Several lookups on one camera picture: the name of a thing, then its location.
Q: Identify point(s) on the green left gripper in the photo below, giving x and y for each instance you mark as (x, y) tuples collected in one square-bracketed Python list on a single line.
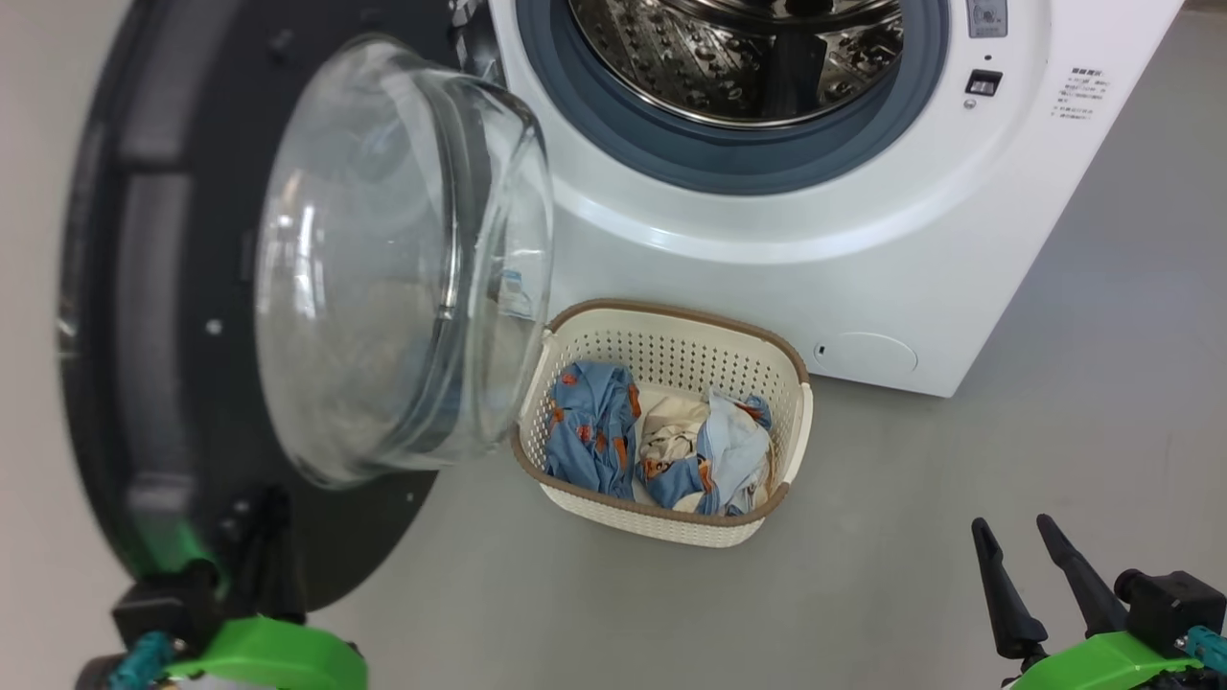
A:
[(278, 661)]

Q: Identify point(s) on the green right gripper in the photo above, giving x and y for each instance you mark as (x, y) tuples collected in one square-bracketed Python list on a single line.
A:
[(1112, 666)]

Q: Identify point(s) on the black round glass washer door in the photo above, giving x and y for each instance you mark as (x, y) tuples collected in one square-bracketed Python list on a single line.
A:
[(163, 287)]

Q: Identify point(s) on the cream and light-blue garment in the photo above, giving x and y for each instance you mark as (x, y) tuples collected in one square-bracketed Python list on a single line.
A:
[(729, 460)]

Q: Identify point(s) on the blue garment with orange print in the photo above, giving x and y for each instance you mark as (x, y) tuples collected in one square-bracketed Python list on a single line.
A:
[(590, 431)]

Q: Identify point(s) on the white front-load washing machine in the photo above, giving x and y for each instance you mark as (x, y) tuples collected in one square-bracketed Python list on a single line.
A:
[(863, 287)]

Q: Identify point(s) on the round white filter cover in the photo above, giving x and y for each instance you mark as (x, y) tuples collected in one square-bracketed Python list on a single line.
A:
[(868, 353)]

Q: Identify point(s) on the blue energy label sticker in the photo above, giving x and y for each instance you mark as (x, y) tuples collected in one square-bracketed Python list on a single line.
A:
[(515, 292)]

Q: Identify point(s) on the cream perforated laundry basket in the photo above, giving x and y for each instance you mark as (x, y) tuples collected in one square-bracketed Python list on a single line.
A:
[(671, 350)]

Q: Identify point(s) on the printed text label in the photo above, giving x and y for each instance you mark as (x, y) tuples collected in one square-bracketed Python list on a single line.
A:
[(1081, 94)]

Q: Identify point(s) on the grey warning sticker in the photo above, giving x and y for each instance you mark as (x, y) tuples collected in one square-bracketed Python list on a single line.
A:
[(987, 17)]

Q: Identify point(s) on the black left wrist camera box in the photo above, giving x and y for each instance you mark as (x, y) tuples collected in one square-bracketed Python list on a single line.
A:
[(163, 604)]

